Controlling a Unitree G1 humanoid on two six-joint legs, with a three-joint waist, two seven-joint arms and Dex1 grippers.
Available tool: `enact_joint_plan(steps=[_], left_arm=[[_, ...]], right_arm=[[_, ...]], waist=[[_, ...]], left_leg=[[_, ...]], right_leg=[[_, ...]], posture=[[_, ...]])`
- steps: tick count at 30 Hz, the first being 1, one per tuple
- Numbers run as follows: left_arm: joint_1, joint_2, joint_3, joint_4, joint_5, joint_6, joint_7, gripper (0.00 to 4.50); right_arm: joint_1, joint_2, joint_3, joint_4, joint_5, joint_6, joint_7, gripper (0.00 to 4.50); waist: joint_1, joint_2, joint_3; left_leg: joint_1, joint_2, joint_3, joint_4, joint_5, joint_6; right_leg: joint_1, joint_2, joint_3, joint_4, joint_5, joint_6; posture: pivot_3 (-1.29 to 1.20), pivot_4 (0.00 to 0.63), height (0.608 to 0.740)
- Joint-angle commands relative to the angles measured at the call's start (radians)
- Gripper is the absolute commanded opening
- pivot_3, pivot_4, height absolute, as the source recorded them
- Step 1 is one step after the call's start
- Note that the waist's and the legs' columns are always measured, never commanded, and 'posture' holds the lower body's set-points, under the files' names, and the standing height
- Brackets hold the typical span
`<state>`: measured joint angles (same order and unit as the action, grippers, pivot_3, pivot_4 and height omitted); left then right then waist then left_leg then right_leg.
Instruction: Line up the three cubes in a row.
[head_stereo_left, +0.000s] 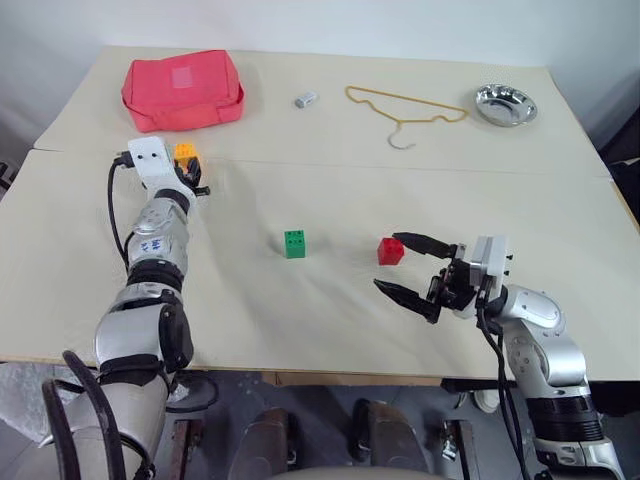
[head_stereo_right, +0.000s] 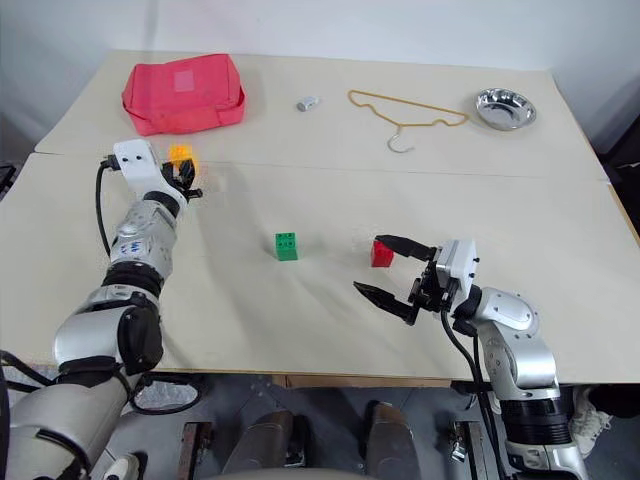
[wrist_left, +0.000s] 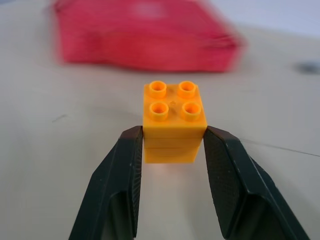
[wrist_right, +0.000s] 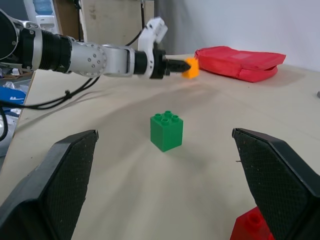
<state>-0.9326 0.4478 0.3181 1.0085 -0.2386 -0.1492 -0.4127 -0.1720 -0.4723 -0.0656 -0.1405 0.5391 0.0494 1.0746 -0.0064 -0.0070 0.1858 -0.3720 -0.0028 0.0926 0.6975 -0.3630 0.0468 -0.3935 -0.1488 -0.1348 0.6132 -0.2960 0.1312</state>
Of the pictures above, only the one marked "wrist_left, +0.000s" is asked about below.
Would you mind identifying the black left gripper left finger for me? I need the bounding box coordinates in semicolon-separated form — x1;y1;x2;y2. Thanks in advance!
68;125;146;240

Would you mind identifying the red cloth bag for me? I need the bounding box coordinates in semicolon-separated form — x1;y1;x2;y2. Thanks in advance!
51;0;245;73

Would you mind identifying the orange studded building block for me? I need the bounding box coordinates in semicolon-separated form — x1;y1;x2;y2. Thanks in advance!
143;80;208;165

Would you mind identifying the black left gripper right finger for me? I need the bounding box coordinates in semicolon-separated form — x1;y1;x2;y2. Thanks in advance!
203;125;311;240

